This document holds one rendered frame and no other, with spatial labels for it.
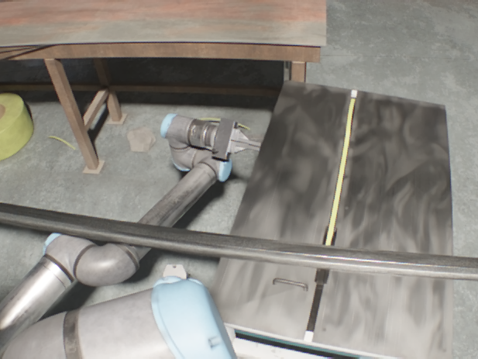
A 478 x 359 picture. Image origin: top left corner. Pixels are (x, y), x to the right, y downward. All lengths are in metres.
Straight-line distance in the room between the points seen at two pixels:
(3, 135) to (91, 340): 2.34
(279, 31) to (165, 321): 1.44
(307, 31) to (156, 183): 1.08
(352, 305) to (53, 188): 1.81
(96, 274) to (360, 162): 0.80
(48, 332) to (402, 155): 1.12
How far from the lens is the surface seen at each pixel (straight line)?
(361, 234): 1.14
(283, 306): 1.02
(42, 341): 0.44
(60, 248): 1.31
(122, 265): 1.25
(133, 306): 0.42
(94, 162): 2.40
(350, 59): 3.07
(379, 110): 1.48
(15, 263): 2.26
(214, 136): 1.47
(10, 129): 2.71
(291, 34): 1.71
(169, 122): 1.53
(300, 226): 1.13
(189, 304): 0.41
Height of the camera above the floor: 1.66
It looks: 48 degrees down
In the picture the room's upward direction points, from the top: 4 degrees counter-clockwise
